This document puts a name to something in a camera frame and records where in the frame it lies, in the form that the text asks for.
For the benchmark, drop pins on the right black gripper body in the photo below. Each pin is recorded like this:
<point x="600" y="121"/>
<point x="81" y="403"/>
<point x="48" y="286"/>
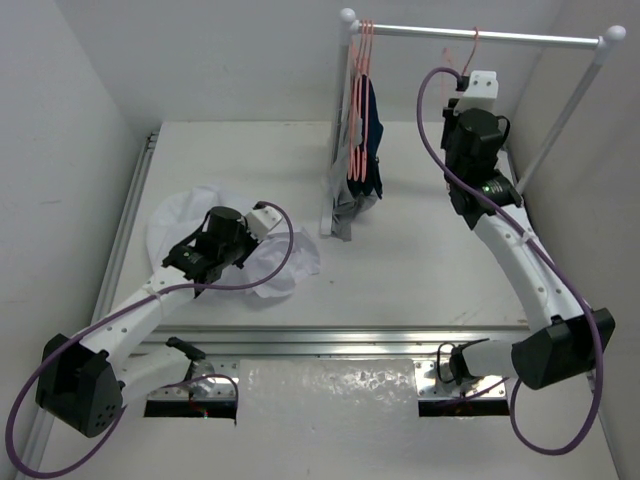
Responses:
<point x="449" y="130"/>

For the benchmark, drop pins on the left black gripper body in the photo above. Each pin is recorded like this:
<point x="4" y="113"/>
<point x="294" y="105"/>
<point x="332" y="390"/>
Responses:
<point x="239" y="248"/>

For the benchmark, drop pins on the white shirt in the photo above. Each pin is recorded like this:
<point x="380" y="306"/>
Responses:
<point x="179" y="215"/>

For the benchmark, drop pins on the pink wire hanger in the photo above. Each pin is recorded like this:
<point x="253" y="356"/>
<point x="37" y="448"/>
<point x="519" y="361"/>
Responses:
<point x="448" y="61"/>

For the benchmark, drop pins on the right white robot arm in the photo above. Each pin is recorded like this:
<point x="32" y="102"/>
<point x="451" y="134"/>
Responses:
<point x="560" y="343"/>

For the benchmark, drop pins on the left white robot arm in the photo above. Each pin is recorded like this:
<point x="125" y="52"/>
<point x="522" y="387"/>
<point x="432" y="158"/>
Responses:
<point x="85" y="384"/>

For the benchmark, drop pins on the dark blue hanging garment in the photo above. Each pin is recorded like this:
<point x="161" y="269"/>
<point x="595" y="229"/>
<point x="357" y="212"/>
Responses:
<point x="373" y="180"/>

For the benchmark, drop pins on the pink hangers on rack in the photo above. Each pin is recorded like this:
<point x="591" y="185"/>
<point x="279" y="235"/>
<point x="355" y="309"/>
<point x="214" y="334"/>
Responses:
<point x="360" y="104"/>

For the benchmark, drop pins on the grey hanging garment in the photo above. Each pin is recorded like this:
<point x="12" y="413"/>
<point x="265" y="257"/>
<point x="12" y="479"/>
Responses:
<point x="345" y="205"/>

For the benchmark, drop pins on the white clothes rack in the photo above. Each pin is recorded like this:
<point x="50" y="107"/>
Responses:
<point x="350" y="25"/>

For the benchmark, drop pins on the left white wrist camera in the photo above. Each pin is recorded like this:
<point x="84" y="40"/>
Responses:
<point x="261" y="221"/>

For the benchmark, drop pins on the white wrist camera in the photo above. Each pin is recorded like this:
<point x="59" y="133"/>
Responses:
<point x="261" y="221"/>
<point x="481" y="93"/>

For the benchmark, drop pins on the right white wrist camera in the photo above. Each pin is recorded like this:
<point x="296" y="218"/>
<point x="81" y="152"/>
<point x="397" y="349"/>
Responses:
<point x="481" y="93"/>

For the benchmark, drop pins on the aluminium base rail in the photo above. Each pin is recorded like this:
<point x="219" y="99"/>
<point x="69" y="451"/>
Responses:
<point x="226" y="347"/>

